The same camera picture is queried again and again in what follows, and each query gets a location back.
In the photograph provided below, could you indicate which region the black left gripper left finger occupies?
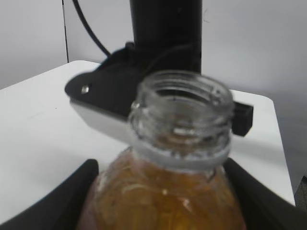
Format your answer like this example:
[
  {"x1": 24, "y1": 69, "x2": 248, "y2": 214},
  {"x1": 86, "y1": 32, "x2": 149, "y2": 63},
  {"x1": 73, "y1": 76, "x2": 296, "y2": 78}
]
[{"x1": 0, "y1": 159, "x2": 99, "y2": 230}]

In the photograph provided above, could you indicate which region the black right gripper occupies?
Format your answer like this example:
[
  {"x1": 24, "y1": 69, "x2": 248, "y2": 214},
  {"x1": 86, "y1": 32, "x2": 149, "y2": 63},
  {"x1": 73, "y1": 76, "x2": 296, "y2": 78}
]
[{"x1": 100, "y1": 42, "x2": 254, "y2": 138}]

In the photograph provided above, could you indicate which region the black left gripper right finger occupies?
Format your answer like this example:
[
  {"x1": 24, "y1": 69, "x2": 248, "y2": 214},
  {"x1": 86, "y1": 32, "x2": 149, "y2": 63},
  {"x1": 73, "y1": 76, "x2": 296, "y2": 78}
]
[{"x1": 224, "y1": 158, "x2": 307, "y2": 230}]

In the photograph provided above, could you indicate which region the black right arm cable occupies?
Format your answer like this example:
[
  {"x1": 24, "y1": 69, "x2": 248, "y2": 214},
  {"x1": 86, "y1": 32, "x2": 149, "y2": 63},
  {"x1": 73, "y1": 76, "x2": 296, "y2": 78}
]
[{"x1": 71, "y1": 0, "x2": 112, "y2": 57}]

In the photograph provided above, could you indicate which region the peach oolong tea bottle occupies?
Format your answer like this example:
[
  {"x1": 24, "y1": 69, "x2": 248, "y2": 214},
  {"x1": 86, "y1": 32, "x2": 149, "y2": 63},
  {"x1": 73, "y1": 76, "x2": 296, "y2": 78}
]
[{"x1": 76, "y1": 70, "x2": 246, "y2": 230}]

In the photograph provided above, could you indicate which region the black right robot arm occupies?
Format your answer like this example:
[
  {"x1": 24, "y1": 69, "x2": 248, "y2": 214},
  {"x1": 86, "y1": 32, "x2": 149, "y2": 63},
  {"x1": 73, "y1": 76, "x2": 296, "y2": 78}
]
[{"x1": 95, "y1": 0, "x2": 202, "y2": 117}]

